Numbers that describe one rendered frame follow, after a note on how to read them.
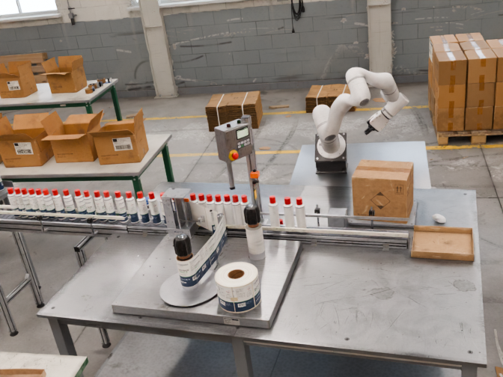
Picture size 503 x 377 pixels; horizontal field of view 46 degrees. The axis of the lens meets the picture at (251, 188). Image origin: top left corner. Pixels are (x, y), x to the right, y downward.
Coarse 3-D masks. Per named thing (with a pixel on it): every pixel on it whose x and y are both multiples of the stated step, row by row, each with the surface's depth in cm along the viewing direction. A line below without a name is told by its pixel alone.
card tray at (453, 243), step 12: (420, 228) 322; (432, 228) 320; (444, 228) 318; (456, 228) 316; (468, 228) 314; (420, 240) 315; (432, 240) 314; (444, 240) 312; (456, 240) 311; (468, 240) 310; (420, 252) 300; (432, 252) 298; (444, 252) 296; (456, 252) 301; (468, 252) 300
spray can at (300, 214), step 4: (296, 200) 320; (300, 200) 319; (296, 204) 322; (300, 204) 320; (296, 208) 321; (300, 208) 320; (304, 208) 322; (296, 212) 322; (300, 212) 321; (304, 212) 322; (296, 216) 324; (300, 216) 322; (304, 216) 323; (296, 220) 325; (300, 220) 323; (304, 220) 324; (300, 224) 325; (304, 224) 325; (300, 232) 327
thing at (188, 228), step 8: (168, 200) 328; (176, 200) 328; (168, 208) 330; (176, 208) 329; (184, 208) 330; (168, 216) 333; (176, 216) 335; (184, 216) 333; (168, 224) 336; (176, 224) 336; (184, 224) 338; (192, 224) 337; (168, 232) 338; (176, 232) 336; (184, 232) 335; (192, 232) 337
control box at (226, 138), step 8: (216, 128) 320; (224, 128) 318; (232, 128) 318; (240, 128) 320; (248, 128) 323; (216, 136) 322; (224, 136) 316; (232, 136) 318; (248, 136) 325; (216, 144) 326; (224, 144) 319; (232, 144) 320; (224, 152) 322; (232, 152) 321; (240, 152) 325; (248, 152) 328; (224, 160) 325; (232, 160) 323
